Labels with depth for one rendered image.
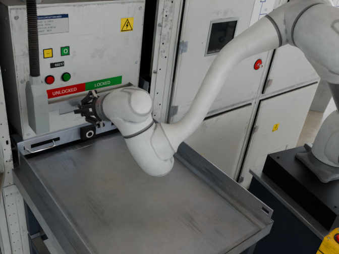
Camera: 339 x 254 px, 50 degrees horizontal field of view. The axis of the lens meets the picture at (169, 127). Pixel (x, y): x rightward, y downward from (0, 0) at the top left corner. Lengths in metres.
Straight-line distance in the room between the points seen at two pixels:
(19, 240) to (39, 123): 0.57
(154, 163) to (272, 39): 0.48
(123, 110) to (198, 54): 0.69
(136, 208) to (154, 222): 0.08
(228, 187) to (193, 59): 0.59
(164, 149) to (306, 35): 0.49
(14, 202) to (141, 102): 0.72
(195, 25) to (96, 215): 0.84
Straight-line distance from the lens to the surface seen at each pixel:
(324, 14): 1.01
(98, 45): 1.36
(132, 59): 1.46
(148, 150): 1.04
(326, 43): 0.96
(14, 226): 1.58
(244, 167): 2.42
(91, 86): 1.41
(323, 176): 1.58
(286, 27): 1.08
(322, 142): 1.56
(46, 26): 1.25
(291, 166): 1.59
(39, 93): 1.20
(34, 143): 1.40
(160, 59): 1.49
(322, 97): 4.14
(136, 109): 0.97
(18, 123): 1.39
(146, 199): 1.25
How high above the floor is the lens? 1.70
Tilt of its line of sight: 31 degrees down
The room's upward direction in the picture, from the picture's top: 8 degrees clockwise
